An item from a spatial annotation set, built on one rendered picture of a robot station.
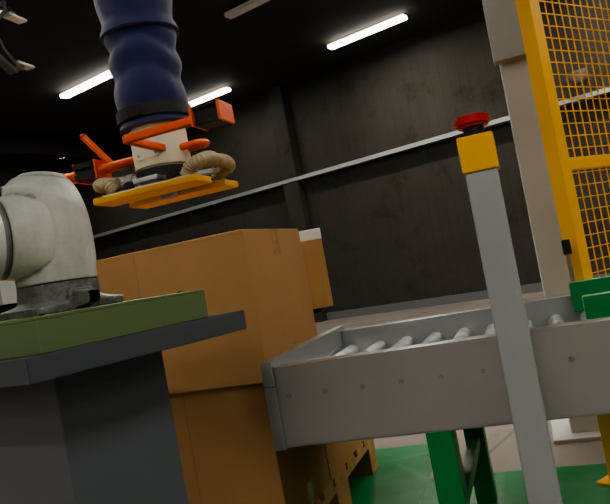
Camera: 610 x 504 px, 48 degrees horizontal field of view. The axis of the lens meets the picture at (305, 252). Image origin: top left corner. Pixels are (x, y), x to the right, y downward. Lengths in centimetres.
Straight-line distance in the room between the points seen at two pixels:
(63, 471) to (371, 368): 69
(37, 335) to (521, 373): 85
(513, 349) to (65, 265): 86
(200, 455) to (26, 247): 85
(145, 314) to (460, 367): 69
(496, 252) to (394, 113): 945
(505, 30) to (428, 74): 774
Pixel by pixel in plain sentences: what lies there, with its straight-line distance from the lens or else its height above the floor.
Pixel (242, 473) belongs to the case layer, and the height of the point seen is 31.
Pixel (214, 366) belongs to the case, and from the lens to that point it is 186.
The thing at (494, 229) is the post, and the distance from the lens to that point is 135.
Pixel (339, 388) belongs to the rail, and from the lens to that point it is 161.
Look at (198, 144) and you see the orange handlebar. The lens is 207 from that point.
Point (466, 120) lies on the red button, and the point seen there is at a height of 103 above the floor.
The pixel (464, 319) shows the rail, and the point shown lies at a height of 57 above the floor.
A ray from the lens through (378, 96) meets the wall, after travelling 1091.
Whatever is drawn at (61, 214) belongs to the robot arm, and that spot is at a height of 99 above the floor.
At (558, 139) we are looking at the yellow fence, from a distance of 229.
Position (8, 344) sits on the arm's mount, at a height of 77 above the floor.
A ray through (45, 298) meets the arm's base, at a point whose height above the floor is 84.
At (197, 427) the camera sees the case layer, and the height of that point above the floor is 45.
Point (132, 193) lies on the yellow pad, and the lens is 202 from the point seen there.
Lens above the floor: 80
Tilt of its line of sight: 2 degrees up
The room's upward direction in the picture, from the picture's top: 10 degrees counter-clockwise
